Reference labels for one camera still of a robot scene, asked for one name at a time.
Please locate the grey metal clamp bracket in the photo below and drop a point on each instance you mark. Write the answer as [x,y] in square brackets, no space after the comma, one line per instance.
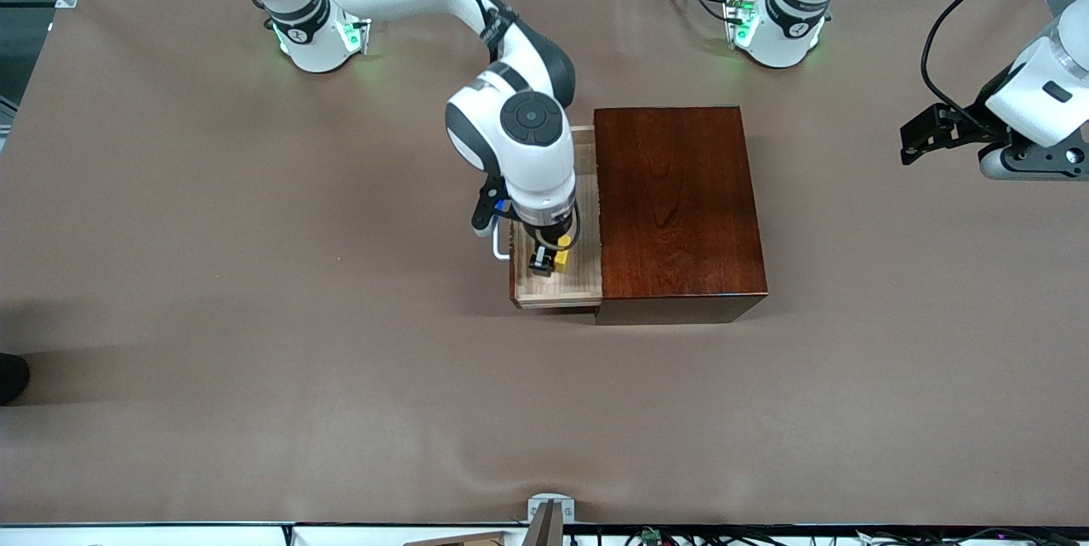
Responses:
[549,520]

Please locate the dark brown wooden cabinet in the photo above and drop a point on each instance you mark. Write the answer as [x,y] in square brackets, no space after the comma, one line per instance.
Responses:
[681,206]

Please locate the yellow cube block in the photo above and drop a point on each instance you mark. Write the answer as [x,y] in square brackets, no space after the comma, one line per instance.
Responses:
[563,262]

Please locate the brown table cover sheet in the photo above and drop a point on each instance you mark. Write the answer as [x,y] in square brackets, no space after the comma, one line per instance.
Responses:
[255,274]

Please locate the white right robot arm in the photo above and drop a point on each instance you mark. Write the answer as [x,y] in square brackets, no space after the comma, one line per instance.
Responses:
[510,146]

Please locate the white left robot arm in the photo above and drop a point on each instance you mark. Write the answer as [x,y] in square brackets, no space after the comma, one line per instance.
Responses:
[791,10]

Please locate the flat wooden piece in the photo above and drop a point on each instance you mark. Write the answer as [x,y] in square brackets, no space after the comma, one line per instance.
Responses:
[468,540]

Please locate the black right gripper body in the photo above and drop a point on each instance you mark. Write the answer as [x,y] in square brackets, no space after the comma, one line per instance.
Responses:
[545,239]

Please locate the black rounded object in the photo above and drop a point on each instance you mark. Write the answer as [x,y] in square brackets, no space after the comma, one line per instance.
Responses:
[12,378]

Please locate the light wood drawer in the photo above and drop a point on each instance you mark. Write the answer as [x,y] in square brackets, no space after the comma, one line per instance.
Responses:
[578,282]

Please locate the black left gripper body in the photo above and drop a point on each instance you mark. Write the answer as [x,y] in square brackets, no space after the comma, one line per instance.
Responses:
[972,122]

